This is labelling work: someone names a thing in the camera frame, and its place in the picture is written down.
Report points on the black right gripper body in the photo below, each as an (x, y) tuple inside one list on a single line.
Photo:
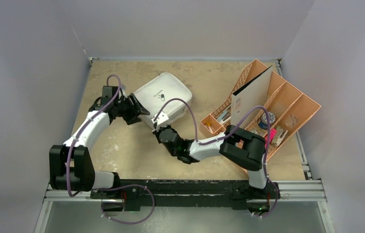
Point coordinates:
[(161, 131)]

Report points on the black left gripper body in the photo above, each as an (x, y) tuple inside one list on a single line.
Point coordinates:
[(124, 109)]

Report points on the grey medicine case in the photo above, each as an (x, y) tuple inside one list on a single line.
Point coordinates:
[(154, 94)]

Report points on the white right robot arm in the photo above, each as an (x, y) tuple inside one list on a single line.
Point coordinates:
[(244, 148)]

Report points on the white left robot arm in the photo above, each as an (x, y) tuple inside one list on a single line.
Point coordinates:
[(71, 165)]

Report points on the yellow white marker pen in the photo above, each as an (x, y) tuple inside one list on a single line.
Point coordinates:
[(209, 127)]

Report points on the grey stapler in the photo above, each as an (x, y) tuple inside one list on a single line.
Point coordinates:
[(224, 117)]

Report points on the white cardboard folder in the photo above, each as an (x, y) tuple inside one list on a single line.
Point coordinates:
[(249, 95)]

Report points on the pink sticky note block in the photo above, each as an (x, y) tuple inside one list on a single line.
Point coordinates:
[(269, 137)]

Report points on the peach plastic desk organizer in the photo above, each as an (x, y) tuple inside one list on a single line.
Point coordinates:
[(291, 107)]

